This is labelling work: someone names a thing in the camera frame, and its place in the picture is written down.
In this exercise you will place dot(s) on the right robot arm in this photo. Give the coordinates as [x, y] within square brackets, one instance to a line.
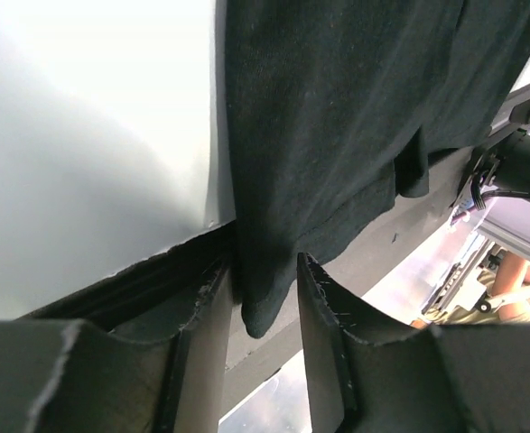
[500, 166]

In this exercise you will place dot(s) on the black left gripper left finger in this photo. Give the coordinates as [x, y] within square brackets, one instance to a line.
[71, 376]

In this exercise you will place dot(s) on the seated person in background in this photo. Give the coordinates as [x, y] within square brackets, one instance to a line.
[513, 276]

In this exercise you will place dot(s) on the black t shirt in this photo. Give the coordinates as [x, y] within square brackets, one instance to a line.
[335, 108]

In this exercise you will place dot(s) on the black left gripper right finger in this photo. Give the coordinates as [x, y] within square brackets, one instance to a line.
[368, 372]

